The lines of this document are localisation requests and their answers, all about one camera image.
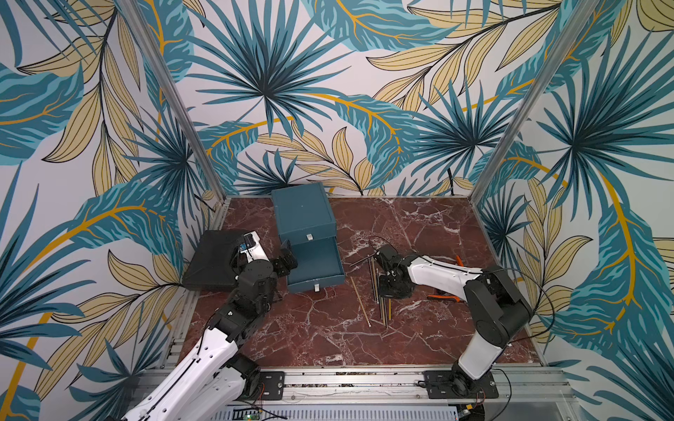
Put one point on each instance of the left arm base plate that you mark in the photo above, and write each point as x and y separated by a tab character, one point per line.
269	386

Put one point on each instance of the teal drawer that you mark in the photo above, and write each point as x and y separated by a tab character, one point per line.
319	266

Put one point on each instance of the orange handled tool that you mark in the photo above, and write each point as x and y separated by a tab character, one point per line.
447	298

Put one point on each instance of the dark pencil near cabinet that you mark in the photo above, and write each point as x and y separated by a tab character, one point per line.
361	261

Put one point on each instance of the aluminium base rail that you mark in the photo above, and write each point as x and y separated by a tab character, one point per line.
526	391

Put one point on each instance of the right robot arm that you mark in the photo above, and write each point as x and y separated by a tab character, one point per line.
498	309

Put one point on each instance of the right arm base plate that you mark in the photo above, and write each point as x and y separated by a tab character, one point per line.
450	384

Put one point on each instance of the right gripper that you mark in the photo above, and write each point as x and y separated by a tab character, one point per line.
384	258

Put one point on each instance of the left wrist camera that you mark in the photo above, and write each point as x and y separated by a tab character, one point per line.
251	248

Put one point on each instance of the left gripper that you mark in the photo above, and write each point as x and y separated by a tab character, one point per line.
284	268

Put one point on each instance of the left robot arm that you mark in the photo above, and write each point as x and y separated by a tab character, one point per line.
215	372

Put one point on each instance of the black plastic case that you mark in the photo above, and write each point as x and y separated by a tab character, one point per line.
212	266

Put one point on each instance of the teal drawer cabinet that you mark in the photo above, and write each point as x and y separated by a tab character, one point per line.
303	213

